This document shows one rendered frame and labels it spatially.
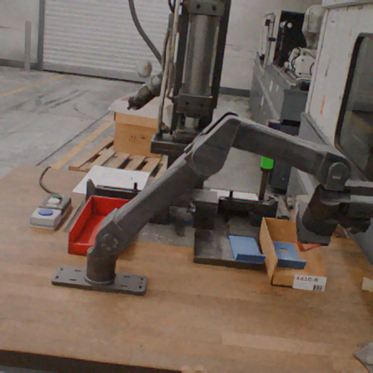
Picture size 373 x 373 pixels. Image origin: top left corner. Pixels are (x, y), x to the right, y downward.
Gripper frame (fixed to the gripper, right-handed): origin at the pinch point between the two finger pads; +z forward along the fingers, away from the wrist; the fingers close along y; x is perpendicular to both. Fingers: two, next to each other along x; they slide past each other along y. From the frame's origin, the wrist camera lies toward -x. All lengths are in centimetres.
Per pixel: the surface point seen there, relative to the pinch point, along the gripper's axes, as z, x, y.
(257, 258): 6.7, 9.5, -1.7
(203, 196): 17.0, 23.6, 22.6
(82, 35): 543, 287, 786
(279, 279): 5.0, 4.6, -7.5
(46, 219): 13, 64, 5
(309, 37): 222, -83, 406
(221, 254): 9.8, 18.1, 0.0
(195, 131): -2.0, 28.3, 29.4
